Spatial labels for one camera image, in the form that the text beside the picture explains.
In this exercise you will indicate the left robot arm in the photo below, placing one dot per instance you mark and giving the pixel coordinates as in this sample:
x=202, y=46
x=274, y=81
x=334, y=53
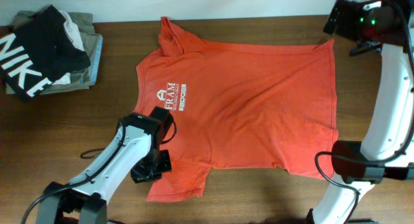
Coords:
x=135, y=151

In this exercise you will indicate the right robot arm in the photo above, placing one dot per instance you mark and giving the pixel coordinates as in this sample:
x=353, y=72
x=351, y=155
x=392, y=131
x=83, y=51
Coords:
x=387, y=149

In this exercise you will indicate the red t-shirt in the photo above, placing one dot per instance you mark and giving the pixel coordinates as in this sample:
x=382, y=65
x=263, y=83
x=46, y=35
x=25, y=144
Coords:
x=238, y=106

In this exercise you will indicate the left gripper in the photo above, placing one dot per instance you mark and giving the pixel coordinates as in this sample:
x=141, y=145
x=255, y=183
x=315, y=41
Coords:
x=139, y=175

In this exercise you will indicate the white folded garment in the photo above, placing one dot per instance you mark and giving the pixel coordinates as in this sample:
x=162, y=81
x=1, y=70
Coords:
x=73, y=33

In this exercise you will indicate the olive folded garment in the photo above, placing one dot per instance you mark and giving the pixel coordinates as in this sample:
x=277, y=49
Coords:
x=84, y=22

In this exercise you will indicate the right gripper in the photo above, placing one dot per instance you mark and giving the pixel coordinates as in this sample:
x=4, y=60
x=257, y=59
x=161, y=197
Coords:
x=352, y=10

